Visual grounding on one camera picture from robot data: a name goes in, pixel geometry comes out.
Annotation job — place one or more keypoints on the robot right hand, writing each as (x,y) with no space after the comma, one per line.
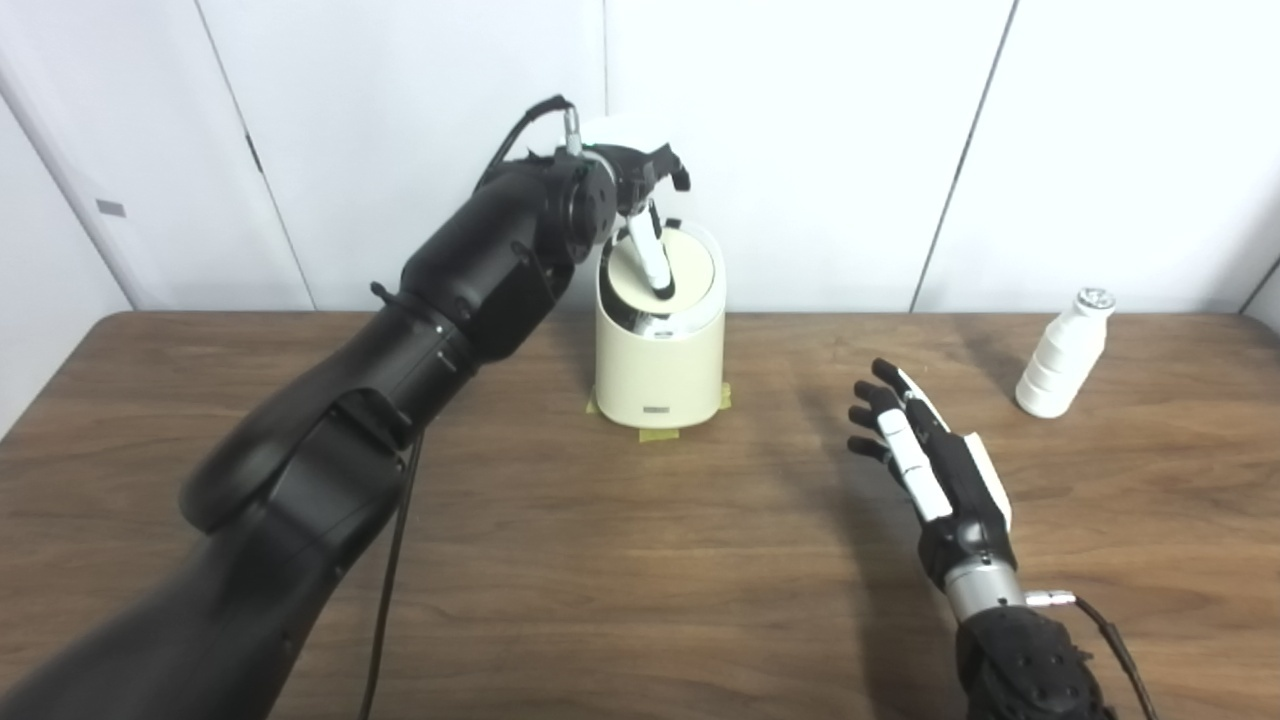
(960,490)

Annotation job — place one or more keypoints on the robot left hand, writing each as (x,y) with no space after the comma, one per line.
(640,165)

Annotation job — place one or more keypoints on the round cream bin lid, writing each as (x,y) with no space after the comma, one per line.
(690,262)

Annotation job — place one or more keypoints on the small white plastic bottle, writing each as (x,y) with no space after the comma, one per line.
(1058,365)

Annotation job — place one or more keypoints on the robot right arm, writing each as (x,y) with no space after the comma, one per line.
(1020,660)

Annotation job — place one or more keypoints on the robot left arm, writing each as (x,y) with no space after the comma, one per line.
(330,450)

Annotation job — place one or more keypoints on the cream-colored bin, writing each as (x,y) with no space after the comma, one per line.
(658,375)

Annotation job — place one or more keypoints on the grey wall label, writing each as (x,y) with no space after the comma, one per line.
(110,208)

